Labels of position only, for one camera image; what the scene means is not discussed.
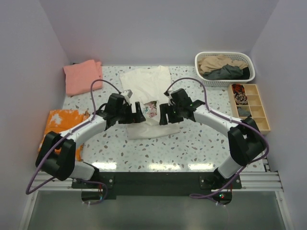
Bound red black patterned socks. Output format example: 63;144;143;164
231;84;245;94

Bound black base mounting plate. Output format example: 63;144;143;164
71;172;229;200

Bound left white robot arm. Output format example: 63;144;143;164
35;93;145;181

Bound black white patterned socks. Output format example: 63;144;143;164
235;93;248;105

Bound dark grey socks in tray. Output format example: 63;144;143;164
237;107;252;117

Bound aluminium rail frame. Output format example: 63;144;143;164
19;172;293;230

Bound wooden compartment organizer tray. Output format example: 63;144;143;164
228;84;271;135

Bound white floral print t-shirt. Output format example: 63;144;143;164
120;66;180;139

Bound beige garment in basket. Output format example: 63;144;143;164
198;55;248;74

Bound dark grey garment in basket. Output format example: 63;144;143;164
202;64;250;80

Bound folded pink t-shirt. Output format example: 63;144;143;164
63;59;103;96

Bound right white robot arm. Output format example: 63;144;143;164
159;89;267;189

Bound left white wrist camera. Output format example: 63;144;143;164
121;90;133;104

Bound white plastic laundry basket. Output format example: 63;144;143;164
195;52;256;87

